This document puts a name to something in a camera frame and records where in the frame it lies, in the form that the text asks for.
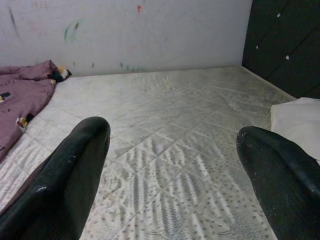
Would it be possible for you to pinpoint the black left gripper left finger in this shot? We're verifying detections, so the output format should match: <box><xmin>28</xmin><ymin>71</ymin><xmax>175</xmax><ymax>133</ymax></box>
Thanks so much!
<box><xmin>0</xmin><ymin>116</ymin><xmax>112</xmax><ymax>240</ymax></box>

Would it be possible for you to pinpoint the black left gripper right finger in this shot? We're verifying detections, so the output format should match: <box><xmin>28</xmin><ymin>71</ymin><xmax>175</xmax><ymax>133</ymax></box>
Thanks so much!
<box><xmin>236</xmin><ymin>126</ymin><xmax>320</xmax><ymax>240</ymax></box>

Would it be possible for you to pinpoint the white pillow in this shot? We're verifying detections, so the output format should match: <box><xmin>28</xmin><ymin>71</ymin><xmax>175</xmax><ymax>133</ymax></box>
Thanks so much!
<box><xmin>269</xmin><ymin>97</ymin><xmax>320</xmax><ymax>162</ymax></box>

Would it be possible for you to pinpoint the mauve cartoon print blanket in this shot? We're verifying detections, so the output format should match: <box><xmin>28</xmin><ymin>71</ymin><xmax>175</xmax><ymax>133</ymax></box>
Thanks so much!
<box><xmin>0</xmin><ymin>59</ymin><xmax>73</xmax><ymax>163</ymax></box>

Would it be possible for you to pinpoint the white patterned mattress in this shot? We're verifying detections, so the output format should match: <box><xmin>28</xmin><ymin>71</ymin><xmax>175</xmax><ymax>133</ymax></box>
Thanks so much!
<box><xmin>0</xmin><ymin>65</ymin><xmax>320</xmax><ymax>240</ymax></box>

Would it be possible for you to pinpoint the black tufted headboard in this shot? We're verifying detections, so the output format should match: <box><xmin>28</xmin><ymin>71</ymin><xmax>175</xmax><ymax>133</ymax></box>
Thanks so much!
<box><xmin>241</xmin><ymin>0</ymin><xmax>320</xmax><ymax>100</ymax></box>

